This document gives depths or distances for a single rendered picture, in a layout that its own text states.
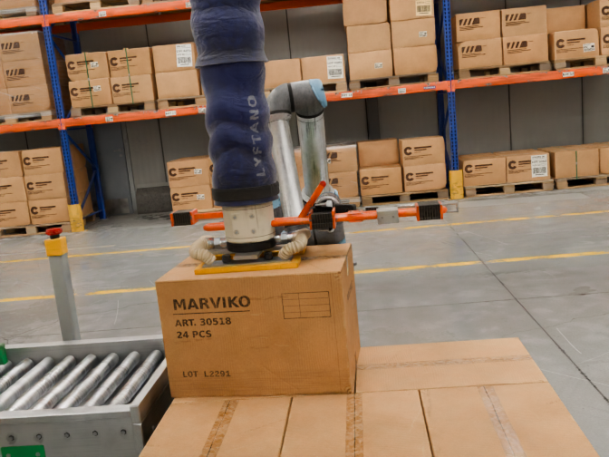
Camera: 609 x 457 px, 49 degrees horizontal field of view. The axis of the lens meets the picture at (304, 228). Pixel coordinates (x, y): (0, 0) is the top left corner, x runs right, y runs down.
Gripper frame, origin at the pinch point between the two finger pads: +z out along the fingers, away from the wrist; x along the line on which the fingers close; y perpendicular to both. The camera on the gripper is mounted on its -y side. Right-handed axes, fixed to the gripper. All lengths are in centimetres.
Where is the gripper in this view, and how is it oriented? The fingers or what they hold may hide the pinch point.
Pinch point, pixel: (331, 218)
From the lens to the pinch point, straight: 222.9
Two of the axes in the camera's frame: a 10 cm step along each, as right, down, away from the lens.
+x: -1.0, -9.8, -1.8
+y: -9.9, 0.8, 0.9
